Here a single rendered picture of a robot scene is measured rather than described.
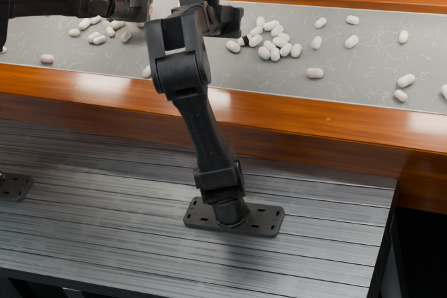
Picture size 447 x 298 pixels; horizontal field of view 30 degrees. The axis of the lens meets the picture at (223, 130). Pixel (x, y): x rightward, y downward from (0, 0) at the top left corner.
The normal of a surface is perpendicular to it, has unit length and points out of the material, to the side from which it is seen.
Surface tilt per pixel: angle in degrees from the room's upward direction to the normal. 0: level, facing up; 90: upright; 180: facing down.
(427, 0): 0
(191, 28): 33
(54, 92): 0
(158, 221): 0
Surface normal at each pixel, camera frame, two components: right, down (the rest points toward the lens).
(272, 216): -0.24, -0.69
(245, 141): -0.39, 0.72
